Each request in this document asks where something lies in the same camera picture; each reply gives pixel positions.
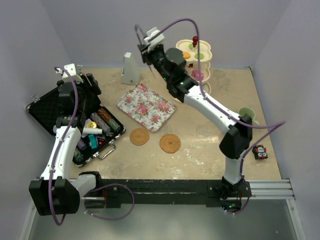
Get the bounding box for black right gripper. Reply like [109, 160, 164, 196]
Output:
[138, 43, 172, 84]

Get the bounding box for orange macaron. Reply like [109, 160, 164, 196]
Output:
[183, 51, 191, 60]

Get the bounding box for pink cake slice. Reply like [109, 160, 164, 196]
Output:
[191, 70, 204, 82]

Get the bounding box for woven coaster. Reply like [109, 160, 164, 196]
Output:
[159, 133, 181, 154]
[129, 128, 150, 146]

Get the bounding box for green cup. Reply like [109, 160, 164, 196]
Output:
[238, 107, 260, 126]

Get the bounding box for metal tongs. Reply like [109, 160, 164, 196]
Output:
[134, 24, 156, 78]

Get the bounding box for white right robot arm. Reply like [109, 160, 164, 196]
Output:
[137, 43, 253, 197]

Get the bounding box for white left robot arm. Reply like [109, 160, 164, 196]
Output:
[29, 73, 104, 217]

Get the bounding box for cream three-tier dessert stand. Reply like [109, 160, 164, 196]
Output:
[175, 35, 213, 95]

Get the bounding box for orange poker chip stack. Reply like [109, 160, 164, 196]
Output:
[97, 108, 113, 123]

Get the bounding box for grey metronome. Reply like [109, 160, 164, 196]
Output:
[120, 52, 140, 86]

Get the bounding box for green poker chip stack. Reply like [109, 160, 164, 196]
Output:
[107, 118, 121, 132]

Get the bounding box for black open case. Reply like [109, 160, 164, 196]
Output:
[27, 87, 126, 168]

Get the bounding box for white small bottle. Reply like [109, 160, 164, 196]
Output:
[82, 127, 103, 135]

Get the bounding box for floral serving tray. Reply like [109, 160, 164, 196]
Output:
[116, 83, 177, 133]

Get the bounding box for red black toy car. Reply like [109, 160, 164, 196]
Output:
[252, 144, 269, 160]

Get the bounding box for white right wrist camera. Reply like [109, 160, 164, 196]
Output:
[142, 27, 165, 52]

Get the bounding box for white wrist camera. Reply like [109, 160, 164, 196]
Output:
[61, 63, 83, 84]
[142, 27, 165, 52]

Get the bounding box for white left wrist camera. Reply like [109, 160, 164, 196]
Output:
[61, 63, 83, 84]

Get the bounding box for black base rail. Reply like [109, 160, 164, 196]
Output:
[84, 179, 252, 208]

